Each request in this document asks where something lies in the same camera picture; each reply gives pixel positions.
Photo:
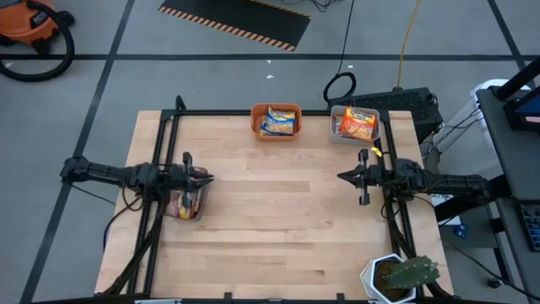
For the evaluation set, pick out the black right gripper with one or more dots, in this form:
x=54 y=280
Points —
x=379 y=177

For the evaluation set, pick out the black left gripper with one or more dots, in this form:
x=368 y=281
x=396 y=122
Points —
x=175 y=181

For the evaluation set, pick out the red beef ramen pack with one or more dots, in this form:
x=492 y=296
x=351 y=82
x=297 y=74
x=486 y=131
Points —
x=196 y=207

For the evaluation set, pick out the blue soy sauce ramen pack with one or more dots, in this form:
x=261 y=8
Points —
x=280 y=122
x=263 y=128

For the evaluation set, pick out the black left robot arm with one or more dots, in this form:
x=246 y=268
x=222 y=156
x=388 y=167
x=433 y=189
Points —
x=105 y=172

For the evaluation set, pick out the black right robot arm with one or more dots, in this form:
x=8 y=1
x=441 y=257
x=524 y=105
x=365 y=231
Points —
x=455 y=183

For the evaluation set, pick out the light grey plastic bin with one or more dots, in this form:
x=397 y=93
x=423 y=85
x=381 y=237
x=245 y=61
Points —
x=354 y=143

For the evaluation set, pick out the yellow tag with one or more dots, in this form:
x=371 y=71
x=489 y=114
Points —
x=376 y=152

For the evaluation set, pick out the orange plastic bin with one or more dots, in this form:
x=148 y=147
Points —
x=255 y=131

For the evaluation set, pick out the black computer case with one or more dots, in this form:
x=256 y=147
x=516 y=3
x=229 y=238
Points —
x=401 y=103

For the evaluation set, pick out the white hexagonal plant pot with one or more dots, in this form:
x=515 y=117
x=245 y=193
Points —
x=367 y=278

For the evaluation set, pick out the white paper sheet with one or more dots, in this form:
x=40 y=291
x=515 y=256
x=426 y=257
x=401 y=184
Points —
x=453 y=220

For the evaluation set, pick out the green cactus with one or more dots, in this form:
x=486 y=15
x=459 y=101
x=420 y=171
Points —
x=411 y=272

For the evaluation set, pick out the small blue object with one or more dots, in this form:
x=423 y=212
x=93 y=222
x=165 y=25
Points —
x=460 y=231

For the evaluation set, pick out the white waste bin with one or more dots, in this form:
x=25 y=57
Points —
x=485 y=83

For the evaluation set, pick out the black side desk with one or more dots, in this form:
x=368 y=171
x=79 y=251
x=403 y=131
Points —
x=514 y=160

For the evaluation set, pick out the black hazard-striped floor mat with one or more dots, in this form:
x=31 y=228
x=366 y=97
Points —
x=236 y=19

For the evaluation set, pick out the small black caster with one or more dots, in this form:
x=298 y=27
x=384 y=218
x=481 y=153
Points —
x=494 y=283

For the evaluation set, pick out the black keyboard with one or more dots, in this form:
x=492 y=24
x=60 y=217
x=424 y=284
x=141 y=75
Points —
x=532 y=228

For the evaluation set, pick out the orange shop vacuum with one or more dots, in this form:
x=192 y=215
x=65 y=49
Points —
x=71 y=44
x=25 y=23

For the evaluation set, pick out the black monitor with blue screen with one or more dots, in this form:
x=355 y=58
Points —
x=529 y=110

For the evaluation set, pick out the black metal table frame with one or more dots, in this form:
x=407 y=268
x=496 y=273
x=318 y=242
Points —
x=211 y=112

